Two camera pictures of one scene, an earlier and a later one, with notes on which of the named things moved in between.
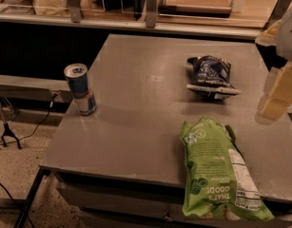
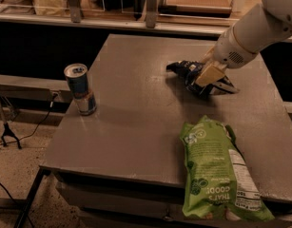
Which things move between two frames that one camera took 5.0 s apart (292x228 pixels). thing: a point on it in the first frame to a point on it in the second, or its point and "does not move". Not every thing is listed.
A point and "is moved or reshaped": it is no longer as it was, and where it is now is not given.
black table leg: x=42 y=172 does not move
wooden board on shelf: x=196 y=0 does not move
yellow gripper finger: x=282 y=94 to x=208 y=76
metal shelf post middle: x=151 y=6 does not move
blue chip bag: x=211 y=77 is moved or reshaped
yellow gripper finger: x=269 y=37 to x=209 y=55
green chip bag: x=219 y=180 does not move
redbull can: x=77 y=77 does not move
